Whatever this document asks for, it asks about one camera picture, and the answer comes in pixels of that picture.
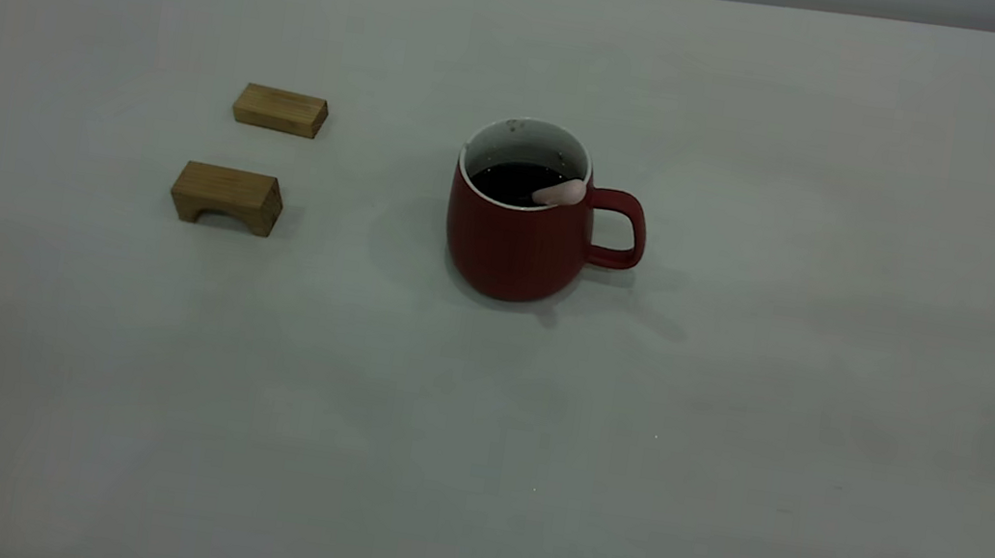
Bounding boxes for pink handled grey spoon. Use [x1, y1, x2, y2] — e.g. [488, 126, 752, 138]
[530, 173, 588, 213]

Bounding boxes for rectangular wooden block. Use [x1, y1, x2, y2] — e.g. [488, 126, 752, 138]
[230, 81, 332, 141]

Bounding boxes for dark coffee liquid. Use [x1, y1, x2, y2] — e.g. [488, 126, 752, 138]
[468, 154, 578, 214]

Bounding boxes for red ceramic mug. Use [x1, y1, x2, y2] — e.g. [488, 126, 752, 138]
[437, 109, 661, 320]

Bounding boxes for arched wooden block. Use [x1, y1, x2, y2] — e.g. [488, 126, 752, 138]
[166, 158, 288, 239]

